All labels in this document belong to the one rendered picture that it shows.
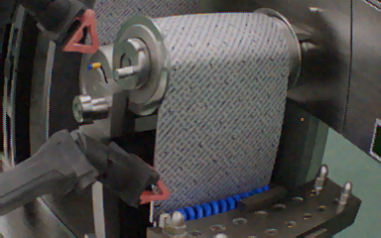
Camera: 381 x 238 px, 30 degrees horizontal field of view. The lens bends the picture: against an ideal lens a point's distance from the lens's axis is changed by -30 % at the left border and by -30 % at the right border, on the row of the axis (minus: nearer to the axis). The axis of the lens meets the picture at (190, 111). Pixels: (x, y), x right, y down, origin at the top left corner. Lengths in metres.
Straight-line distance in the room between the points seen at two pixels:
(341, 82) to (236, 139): 0.23
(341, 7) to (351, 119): 0.21
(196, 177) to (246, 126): 0.10
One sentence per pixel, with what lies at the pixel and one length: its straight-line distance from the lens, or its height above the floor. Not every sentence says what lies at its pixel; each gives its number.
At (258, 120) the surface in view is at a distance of 1.40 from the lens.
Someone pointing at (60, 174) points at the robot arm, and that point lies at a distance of 1.09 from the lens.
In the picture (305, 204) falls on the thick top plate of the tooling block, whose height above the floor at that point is 1.03.
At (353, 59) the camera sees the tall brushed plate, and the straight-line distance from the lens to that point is 1.39.
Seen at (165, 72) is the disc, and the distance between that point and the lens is 1.25.
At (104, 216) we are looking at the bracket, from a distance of 1.41.
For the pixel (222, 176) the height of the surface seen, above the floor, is 1.08.
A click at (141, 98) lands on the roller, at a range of 1.30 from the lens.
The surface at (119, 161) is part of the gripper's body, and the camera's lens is 1.25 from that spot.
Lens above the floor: 1.69
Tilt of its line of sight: 22 degrees down
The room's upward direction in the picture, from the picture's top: 7 degrees clockwise
